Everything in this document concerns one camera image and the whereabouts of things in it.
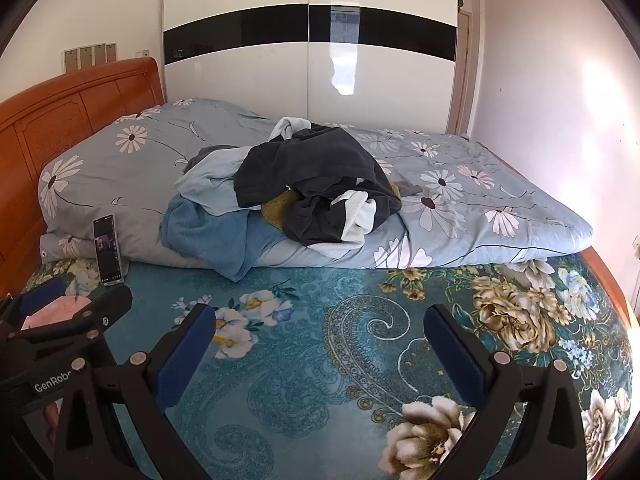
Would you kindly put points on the dark and white jacket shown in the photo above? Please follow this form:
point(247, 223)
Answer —
point(310, 170)

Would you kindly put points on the wooden door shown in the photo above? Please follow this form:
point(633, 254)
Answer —
point(467, 70)

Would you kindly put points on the white wall outlet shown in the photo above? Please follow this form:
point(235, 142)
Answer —
point(636, 246)

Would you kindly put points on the grey floral quilt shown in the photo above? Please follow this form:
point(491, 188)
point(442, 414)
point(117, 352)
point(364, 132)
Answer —
point(465, 237)

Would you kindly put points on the black smartphone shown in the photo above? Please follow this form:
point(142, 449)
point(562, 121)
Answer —
point(107, 250)

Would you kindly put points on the light blue garment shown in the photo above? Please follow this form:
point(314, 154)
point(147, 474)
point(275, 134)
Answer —
point(210, 180)

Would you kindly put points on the blue fleece garment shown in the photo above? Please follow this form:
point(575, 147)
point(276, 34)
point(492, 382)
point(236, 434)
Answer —
point(205, 235)

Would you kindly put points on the white wardrobe with black stripe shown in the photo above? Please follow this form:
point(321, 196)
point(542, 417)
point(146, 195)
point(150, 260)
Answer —
point(310, 80)

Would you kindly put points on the grey garment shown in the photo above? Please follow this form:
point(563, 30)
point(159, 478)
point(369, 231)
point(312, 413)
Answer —
point(200, 155)

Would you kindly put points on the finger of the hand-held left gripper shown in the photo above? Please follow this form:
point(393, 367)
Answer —
point(42, 292)
point(107, 306)

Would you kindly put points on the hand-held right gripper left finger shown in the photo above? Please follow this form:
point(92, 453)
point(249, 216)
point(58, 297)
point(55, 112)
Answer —
point(184, 357)

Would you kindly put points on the mustard yellow garment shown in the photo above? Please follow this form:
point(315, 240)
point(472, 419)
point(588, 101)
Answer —
point(277, 210)

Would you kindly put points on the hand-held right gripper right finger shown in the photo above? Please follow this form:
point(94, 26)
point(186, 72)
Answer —
point(456, 357)

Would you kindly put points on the pink cloth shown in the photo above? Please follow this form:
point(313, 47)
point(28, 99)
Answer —
point(52, 316)

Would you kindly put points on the teal floral bedsheet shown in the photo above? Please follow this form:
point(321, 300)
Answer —
point(320, 340)

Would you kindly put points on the small white wall socket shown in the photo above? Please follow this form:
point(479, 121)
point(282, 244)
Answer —
point(144, 53)

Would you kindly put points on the wooden bed headboard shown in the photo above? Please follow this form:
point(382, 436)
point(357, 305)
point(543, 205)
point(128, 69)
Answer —
point(60, 110)

